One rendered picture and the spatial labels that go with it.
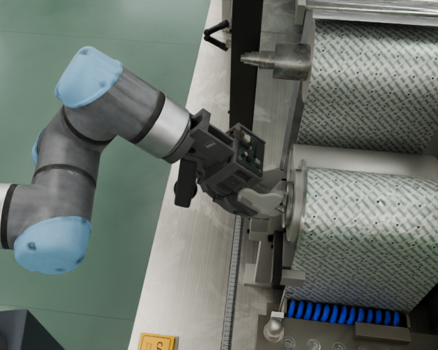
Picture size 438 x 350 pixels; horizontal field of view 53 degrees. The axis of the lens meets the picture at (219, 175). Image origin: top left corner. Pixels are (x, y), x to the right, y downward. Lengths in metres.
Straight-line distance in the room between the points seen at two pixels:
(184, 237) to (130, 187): 1.26
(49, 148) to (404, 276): 0.57
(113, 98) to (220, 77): 0.96
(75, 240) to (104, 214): 1.75
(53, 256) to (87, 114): 0.16
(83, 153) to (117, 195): 1.74
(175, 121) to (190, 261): 0.56
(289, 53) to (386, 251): 0.36
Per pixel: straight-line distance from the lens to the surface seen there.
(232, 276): 1.03
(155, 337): 0.96
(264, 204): 0.64
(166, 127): 0.54
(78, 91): 0.52
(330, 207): 0.66
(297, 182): 0.67
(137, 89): 0.53
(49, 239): 0.50
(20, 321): 1.08
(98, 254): 2.14
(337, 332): 0.87
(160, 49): 3.12
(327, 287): 0.83
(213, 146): 0.56
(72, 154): 0.56
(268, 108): 1.36
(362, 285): 0.82
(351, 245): 0.69
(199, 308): 1.00
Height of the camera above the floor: 1.83
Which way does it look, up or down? 52 degrees down
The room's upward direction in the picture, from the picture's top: straight up
